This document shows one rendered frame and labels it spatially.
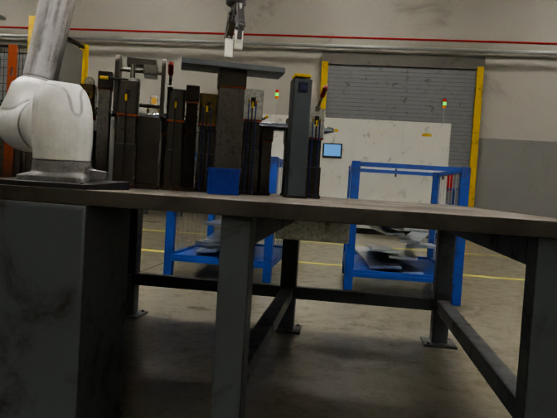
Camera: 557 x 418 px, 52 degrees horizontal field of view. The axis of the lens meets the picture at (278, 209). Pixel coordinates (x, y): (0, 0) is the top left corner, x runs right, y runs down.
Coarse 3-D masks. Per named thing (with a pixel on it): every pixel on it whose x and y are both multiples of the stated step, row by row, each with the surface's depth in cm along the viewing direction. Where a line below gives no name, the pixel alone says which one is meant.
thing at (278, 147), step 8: (264, 120) 1008; (272, 120) 1005; (280, 120) 1003; (280, 136) 1004; (272, 144) 1007; (280, 144) 1004; (272, 152) 1007; (280, 152) 1004; (280, 168) 1005; (280, 176) 1006; (280, 192) 1006
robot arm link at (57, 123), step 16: (48, 80) 155; (48, 96) 151; (64, 96) 152; (80, 96) 156; (32, 112) 154; (48, 112) 151; (64, 112) 152; (80, 112) 155; (32, 128) 154; (48, 128) 151; (64, 128) 152; (80, 128) 154; (32, 144) 154; (48, 144) 151; (64, 144) 152; (80, 144) 155; (64, 160) 153; (80, 160) 156
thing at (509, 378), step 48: (240, 240) 144; (288, 240) 289; (336, 240) 258; (480, 240) 193; (528, 240) 142; (192, 288) 297; (240, 288) 145; (288, 288) 287; (528, 288) 140; (240, 336) 145; (432, 336) 282; (480, 336) 212; (528, 336) 138; (240, 384) 146; (528, 384) 137
